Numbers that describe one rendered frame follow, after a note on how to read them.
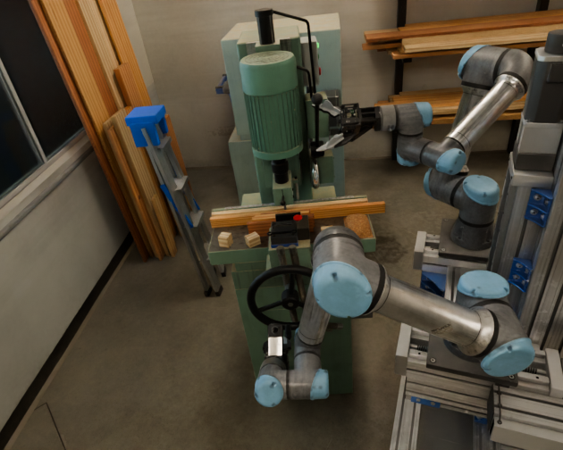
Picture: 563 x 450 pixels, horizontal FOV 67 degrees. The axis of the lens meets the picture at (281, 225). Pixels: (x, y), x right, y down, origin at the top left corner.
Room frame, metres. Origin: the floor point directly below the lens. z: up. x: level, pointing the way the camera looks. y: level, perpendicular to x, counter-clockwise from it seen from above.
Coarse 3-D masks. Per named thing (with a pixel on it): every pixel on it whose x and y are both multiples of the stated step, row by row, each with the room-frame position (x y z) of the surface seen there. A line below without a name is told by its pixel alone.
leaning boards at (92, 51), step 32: (32, 0) 2.45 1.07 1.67; (64, 0) 2.73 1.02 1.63; (96, 0) 3.08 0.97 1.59; (64, 32) 2.55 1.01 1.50; (96, 32) 2.88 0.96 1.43; (64, 64) 2.48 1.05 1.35; (96, 64) 2.78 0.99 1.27; (128, 64) 2.99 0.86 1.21; (96, 96) 2.58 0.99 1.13; (128, 96) 2.84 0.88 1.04; (96, 128) 2.47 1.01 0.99; (128, 128) 2.56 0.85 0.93; (128, 160) 2.46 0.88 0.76; (128, 192) 2.50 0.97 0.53; (160, 192) 2.71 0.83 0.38; (192, 192) 3.16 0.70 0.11; (128, 224) 2.42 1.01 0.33; (160, 224) 2.44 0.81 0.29; (160, 256) 2.41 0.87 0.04
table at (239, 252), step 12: (216, 228) 1.38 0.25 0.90; (228, 228) 1.37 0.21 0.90; (240, 228) 1.36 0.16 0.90; (372, 228) 1.25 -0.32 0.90; (216, 240) 1.30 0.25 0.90; (240, 240) 1.28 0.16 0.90; (264, 240) 1.26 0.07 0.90; (312, 240) 1.22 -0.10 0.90; (372, 240) 1.18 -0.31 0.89; (216, 252) 1.23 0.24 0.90; (228, 252) 1.22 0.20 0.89; (240, 252) 1.22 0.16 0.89; (252, 252) 1.22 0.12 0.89; (264, 252) 1.21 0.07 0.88; (312, 252) 1.19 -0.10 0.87; (216, 264) 1.23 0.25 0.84; (276, 276) 1.12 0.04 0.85
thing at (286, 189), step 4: (288, 172) 1.43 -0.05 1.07; (276, 184) 1.36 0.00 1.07; (280, 184) 1.35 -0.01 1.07; (284, 184) 1.35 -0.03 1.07; (288, 184) 1.35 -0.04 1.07; (292, 184) 1.44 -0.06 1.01; (276, 188) 1.33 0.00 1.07; (280, 188) 1.32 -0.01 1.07; (284, 188) 1.32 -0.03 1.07; (288, 188) 1.32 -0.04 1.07; (292, 188) 1.34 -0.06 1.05; (276, 192) 1.32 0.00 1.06; (280, 192) 1.32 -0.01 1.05; (284, 192) 1.32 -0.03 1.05; (288, 192) 1.32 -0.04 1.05; (292, 192) 1.35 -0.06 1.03; (276, 196) 1.32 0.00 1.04; (280, 196) 1.32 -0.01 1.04; (284, 196) 1.32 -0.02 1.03; (288, 196) 1.32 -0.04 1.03; (292, 196) 1.32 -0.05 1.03; (276, 200) 1.32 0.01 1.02; (280, 200) 1.32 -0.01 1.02; (284, 200) 1.32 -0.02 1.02; (288, 200) 1.32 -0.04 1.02; (292, 200) 1.32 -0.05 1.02; (276, 204) 1.32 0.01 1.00; (280, 204) 1.32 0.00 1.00
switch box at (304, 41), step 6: (312, 36) 1.72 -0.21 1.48; (300, 42) 1.64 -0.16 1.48; (306, 42) 1.63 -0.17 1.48; (312, 42) 1.63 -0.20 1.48; (306, 48) 1.63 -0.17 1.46; (312, 48) 1.63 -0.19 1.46; (306, 54) 1.63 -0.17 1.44; (306, 60) 1.63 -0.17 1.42; (306, 66) 1.63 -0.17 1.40; (318, 66) 1.63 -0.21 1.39; (306, 72) 1.63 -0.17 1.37; (318, 72) 1.63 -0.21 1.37; (306, 78) 1.63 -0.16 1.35; (318, 78) 1.63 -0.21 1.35; (306, 84) 1.63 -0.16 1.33; (312, 84) 1.63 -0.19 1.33; (318, 84) 1.63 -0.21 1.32
